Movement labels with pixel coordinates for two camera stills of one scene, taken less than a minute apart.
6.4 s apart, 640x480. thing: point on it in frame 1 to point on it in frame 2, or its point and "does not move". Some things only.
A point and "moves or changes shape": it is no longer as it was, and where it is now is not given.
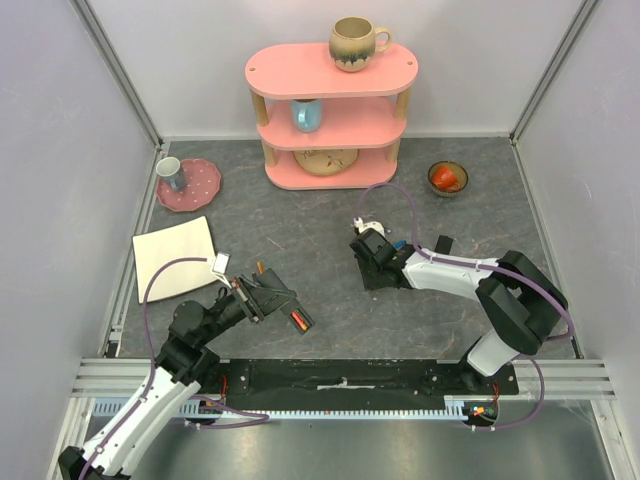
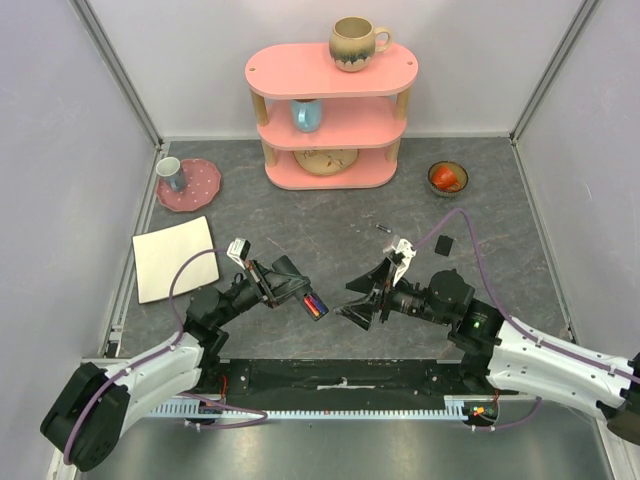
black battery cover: (443, 244) does not move
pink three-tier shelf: (363, 111) does not move
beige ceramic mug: (353, 43) does not move
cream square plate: (154, 249) does not move
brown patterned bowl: (461, 177) does not move
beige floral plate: (325, 162) does not move
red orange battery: (299, 320) to (314, 308)
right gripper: (373, 270) to (385, 290)
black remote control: (272, 294) moves or changes shape
